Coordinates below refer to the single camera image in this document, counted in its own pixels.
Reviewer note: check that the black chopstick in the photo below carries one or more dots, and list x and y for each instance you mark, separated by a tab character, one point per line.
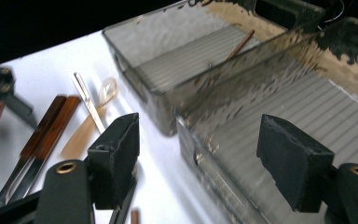
122	208

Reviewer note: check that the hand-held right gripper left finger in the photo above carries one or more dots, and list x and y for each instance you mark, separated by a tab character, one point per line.
115	155

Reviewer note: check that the translucent plastic spoon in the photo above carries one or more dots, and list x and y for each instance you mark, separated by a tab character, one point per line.
77	140

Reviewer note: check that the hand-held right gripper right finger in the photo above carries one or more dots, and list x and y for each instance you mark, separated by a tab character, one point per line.
295	161

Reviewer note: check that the steel spoon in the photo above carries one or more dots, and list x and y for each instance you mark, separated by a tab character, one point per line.
87	99

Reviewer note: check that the brown chopstick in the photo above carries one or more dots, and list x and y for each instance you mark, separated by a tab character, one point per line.
242	43
134	217

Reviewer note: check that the white table cover sheet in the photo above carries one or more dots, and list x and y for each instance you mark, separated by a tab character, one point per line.
59	62

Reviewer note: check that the translucent grey plastic bin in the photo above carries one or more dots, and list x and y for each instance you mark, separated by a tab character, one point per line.
323	102
180	62

